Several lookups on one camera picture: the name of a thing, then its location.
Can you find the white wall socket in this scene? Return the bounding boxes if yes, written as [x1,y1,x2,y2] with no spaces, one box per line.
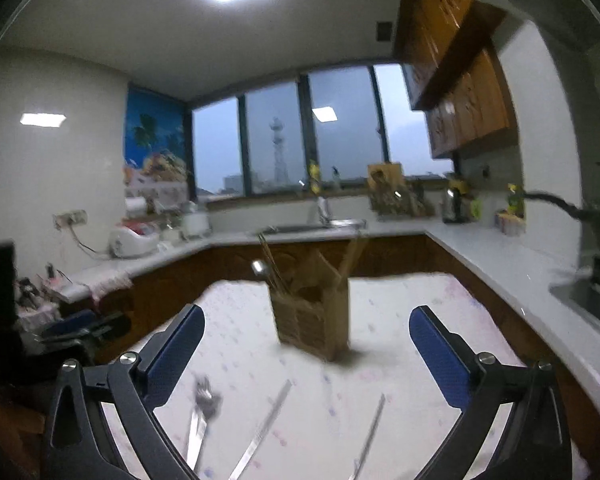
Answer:
[53,209,89,231]

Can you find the wooden upper cabinets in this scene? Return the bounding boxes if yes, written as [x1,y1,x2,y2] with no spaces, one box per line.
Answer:
[394,0,519,159]

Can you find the white rice cooker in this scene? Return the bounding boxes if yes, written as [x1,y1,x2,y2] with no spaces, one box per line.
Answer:
[180,209,212,239]

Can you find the wooden cutting board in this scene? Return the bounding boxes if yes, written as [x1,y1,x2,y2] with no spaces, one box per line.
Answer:
[367,162,402,207]

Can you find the spice container set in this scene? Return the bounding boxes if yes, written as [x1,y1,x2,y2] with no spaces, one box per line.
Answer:
[495,211,524,236]

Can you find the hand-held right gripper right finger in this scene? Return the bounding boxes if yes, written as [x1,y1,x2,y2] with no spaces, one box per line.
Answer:
[409,305,574,480]

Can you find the white lace cloth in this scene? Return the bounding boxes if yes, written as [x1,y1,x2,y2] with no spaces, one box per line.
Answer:
[84,269,134,302]

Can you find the green yellow bottle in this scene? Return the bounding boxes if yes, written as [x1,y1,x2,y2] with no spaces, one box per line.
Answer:
[507,183,526,219]

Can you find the thick black cable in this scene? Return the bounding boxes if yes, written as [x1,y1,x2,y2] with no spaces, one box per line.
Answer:
[524,189,600,227]

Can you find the wall poster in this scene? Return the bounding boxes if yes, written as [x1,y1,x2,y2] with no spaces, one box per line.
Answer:
[125,86,189,196]

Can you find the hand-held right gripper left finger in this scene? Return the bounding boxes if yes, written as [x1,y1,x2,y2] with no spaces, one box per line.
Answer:
[42,304,206,480]

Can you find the steel stove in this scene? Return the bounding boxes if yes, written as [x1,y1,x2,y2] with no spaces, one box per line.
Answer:
[549,255,600,323]

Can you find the steel kettle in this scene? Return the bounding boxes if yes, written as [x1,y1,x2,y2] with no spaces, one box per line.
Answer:
[442,175,469,224]

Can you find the metal fork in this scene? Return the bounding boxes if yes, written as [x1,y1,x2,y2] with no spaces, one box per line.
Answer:
[186,374,224,467]

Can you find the window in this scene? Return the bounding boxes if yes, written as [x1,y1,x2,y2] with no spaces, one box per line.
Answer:
[192,62,457,199]

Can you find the wooden utensil holder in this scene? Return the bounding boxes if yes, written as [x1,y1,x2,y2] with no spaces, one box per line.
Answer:
[269,247,352,362]

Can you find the white countertop appliance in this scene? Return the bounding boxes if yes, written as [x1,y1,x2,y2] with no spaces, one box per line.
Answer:
[107,224,162,261]

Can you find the dish rack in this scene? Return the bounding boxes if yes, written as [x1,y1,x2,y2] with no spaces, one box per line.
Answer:
[370,180,432,219]

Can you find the metal chopstick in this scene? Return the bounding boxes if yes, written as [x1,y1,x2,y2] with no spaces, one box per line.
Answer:
[228,380,292,480]
[349,394,386,480]

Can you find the thin dark power cable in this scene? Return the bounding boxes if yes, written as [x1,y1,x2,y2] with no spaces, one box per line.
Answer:
[70,225,112,262]

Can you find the floral white tablecloth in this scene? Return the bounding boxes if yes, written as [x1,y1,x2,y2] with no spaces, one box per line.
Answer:
[97,272,593,480]

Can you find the steel sink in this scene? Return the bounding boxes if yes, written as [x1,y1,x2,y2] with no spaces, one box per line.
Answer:
[259,219,369,235]

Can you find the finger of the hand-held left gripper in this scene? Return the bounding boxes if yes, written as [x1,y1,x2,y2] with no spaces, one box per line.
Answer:
[40,309,99,341]
[35,312,132,357]

